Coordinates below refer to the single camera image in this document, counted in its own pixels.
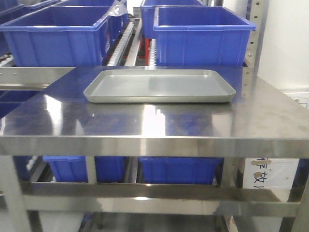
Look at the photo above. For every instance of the blue bin lower shelf right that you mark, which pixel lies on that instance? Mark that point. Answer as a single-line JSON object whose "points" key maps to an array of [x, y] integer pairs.
{"points": [[171, 170]]}

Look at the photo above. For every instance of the blue bin shelf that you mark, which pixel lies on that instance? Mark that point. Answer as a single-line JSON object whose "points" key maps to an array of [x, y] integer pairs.
{"points": [[73, 168], [171, 170]]}

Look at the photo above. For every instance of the blue bin lower shelf left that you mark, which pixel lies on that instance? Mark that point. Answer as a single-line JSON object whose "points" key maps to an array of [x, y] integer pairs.
{"points": [[73, 168]]}

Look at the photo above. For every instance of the grey metal tray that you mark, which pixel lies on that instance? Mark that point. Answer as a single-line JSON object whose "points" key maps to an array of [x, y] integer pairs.
{"points": [[159, 86]]}

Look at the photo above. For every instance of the white roller track right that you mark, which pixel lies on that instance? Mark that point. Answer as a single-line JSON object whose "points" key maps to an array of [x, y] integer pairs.
{"points": [[152, 53]]}

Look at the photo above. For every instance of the blue plastic bin front right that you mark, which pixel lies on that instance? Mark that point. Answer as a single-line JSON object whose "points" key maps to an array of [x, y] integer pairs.
{"points": [[200, 35]]}

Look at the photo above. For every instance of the blue plastic bin rear left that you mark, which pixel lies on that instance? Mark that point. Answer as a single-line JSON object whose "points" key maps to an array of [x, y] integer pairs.
{"points": [[117, 23]]}

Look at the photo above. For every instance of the clear plastic bag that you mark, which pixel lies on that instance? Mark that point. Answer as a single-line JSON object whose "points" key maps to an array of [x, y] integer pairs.
{"points": [[118, 8]]}

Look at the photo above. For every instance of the blue plastic bin front left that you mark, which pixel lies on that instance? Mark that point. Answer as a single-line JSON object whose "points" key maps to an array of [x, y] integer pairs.
{"points": [[58, 36]]}

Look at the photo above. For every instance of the steel shelf upright post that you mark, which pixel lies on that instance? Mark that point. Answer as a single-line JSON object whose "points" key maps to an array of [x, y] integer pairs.
{"points": [[257, 11]]}

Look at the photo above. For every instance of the steel table frame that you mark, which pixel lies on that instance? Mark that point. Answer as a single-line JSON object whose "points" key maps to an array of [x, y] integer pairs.
{"points": [[21, 198]]}

